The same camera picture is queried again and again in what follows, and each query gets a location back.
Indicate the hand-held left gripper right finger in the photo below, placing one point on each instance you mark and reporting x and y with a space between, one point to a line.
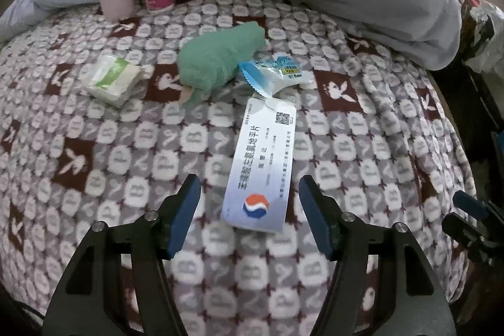
316 220

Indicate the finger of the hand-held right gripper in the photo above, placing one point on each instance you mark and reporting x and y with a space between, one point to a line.
470 205

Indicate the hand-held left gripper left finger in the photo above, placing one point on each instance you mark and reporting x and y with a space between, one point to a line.
184 220

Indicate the white and blue medicine box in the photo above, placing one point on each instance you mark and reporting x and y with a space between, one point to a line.
260 162

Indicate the printed blanket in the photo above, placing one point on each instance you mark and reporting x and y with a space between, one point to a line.
118 162

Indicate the blue snack wrapper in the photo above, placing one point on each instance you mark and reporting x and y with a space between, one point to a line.
271 78

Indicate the tissue packet with green label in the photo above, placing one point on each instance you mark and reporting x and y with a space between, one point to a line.
114 82

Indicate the green cloth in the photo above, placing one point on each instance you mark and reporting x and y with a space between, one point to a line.
212 56

